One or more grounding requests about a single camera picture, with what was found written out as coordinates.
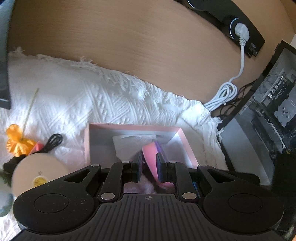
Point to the orange artificial flower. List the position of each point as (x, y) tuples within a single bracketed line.
[(17, 144)]

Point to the black power strip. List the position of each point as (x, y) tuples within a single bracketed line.
[(225, 15)]

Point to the white textured table cloth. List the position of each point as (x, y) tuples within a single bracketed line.
[(52, 95)]

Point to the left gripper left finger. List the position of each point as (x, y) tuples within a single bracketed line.
[(120, 173)]

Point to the pink cardboard box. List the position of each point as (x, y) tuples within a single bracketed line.
[(106, 143)]

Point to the pink purple sponge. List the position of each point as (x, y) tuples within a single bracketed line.
[(150, 153)]

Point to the clear plastic jar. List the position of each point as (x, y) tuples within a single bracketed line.
[(35, 170)]

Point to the pink white scrunchie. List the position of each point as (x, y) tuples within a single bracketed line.
[(144, 186)]

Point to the open computer case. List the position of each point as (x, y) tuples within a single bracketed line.
[(262, 125)]

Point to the black computer monitor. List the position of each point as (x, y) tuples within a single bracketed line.
[(6, 10)]

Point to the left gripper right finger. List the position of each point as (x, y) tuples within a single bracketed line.
[(178, 174)]

